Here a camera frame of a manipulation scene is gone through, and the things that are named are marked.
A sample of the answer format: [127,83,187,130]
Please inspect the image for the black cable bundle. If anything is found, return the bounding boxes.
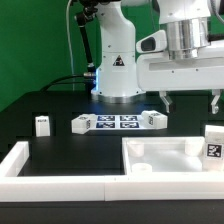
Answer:
[39,74,98,93]

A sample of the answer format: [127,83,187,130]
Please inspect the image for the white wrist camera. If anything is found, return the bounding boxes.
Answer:
[136,30,167,53]

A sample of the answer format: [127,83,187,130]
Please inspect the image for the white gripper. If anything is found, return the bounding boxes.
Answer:
[137,46,224,114]

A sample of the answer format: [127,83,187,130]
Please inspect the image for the AprilTag marker sheet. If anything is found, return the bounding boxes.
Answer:
[96,115,140,129]

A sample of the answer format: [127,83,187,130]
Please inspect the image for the white U-shaped fence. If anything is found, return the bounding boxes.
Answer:
[0,141,224,202]

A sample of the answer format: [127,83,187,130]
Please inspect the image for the white square tabletop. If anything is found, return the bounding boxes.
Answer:
[121,135,224,175]

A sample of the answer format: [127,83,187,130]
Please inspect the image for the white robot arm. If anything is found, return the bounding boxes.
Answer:
[75,0,224,113]

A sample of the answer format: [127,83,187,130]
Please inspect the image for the grey hanging cable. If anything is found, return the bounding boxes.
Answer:
[65,0,76,92]

